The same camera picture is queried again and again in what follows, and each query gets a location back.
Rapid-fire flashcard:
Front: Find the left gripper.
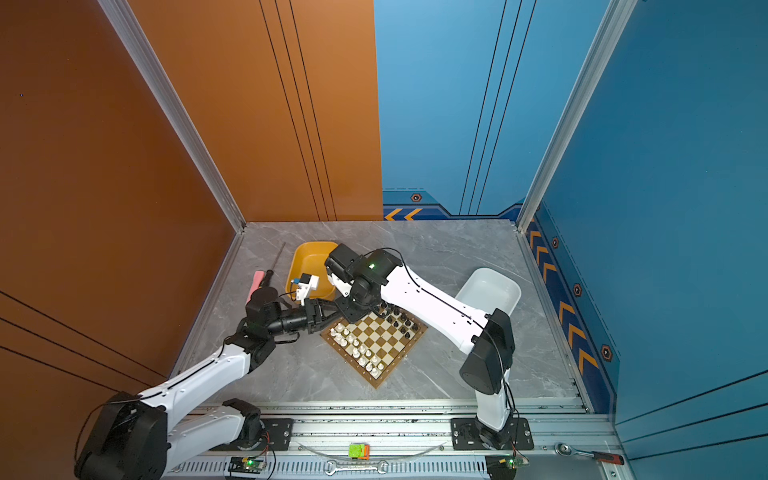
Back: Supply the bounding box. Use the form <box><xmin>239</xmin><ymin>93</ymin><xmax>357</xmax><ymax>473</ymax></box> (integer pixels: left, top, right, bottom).
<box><xmin>266</xmin><ymin>300</ymin><xmax>342</xmax><ymax>341</ymax></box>

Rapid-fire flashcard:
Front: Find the yellow plastic tray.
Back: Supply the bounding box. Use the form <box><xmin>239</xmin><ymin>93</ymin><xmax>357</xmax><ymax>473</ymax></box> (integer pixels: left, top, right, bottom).
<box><xmin>285</xmin><ymin>241</ymin><xmax>338</xmax><ymax>301</ymax></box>

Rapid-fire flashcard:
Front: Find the white plastic tray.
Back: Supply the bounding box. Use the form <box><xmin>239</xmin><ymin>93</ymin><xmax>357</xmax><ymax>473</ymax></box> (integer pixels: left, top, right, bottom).
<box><xmin>456</xmin><ymin>267</ymin><xmax>522</xmax><ymax>315</ymax></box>

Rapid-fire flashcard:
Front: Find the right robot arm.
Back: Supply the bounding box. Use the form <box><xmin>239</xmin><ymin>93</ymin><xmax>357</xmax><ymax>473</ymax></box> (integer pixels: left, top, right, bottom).
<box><xmin>325</xmin><ymin>244</ymin><xmax>522</xmax><ymax>450</ymax></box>

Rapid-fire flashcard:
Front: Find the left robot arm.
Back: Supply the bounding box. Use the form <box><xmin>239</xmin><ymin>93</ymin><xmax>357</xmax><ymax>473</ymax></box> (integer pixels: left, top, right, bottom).
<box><xmin>74</xmin><ymin>287</ymin><xmax>341</xmax><ymax>479</ymax></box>

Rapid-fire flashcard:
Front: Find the wooden chess board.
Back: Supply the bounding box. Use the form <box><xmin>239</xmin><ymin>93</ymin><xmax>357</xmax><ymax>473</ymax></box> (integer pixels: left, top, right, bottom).
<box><xmin>321</xmin><ymin>304</ymin><xmax>428</xmax><ymax>389</ymax></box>

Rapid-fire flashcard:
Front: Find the left green circuit board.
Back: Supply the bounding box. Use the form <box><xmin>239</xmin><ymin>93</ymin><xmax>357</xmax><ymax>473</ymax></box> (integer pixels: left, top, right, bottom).
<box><xmin>227</xmin><ymin>456</ymin><xmax>269</xmax><ymax>476</ymax></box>

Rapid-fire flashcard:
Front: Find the green circuit board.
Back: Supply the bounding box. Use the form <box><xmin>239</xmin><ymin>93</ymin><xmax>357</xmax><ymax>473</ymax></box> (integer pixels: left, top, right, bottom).
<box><xmin>485</xmin><ymin>456</ymin><xmax>529</xmax><ymax>480</ymax></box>
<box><xmin>227</xmin><ymin>456</ymin><xmax>269</xmax><ymax>476</ymax></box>

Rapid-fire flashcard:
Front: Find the right green circuit board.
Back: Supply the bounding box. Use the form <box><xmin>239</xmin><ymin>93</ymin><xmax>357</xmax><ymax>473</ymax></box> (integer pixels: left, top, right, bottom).
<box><xmin>485</xmin><ymin>456</ymin><xmax>529</xmax><ymax>480</ymax></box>

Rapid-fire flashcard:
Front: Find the pink flat tool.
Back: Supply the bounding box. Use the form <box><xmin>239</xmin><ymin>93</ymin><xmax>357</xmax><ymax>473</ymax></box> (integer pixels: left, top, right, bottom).
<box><xmin>247</xmin><ymin>270</ymin><xmax>266</xmax><ymax>301</ymax></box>

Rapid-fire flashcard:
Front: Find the orange green small block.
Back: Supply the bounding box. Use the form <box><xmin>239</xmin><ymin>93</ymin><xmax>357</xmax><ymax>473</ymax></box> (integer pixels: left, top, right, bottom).
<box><xmin>347</xmin><ymin>443</ymin><xmax>370</xmax><ymax>460</ymax></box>

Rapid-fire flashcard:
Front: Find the silver combination wrench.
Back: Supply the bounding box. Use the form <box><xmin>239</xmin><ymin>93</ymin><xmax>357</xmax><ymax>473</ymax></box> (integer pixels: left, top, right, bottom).
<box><xmin>323</xmin><ymin>460</ymin><xmax>389</xmax><ymax>476</ymax></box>

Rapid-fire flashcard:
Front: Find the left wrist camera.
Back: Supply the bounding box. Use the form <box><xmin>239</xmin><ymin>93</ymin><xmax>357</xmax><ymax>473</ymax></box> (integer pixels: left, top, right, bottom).
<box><xmin>291</xmin><ymin>273</ymin><xmax>320</xmax><ymax>305</ymax></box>

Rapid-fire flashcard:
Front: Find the yellow handled screwdriver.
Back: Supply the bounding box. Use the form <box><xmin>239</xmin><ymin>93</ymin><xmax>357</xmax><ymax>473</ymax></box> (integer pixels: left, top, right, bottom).
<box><xmin>264</xmin><ymin>242</ymin><xmax>286</xmax><ymax>282</ymax></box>

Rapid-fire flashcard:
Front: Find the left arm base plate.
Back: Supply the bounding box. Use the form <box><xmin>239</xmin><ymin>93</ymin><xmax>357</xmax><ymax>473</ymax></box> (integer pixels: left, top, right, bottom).
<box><xmin>212</xmin><ymin>418</ymin><xmax>294</xmax><ymax>452</ymax></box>

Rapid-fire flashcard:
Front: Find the aluminium rail frame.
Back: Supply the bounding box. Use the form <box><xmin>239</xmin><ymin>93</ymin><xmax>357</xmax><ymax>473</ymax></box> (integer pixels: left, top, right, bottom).
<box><xmin>159</xmin><ymin>411</ymin><xmax>633</xmax><ymax>479</ymax></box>

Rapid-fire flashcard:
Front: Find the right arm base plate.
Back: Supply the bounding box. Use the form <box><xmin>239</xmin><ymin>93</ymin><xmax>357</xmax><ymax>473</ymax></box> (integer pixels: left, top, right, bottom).
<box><xmin>450</xmin><ymin>418</ymin><xmax>534</xmax><ymax>451</ymax></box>

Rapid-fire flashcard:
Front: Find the red handled ratchet wrench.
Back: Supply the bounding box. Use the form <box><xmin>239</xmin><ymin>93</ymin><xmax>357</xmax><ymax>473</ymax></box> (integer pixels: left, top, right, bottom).
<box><xmin>555</xmin><ymin>443</ymin><xmax>625</xmax><ymax>465</ymax></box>

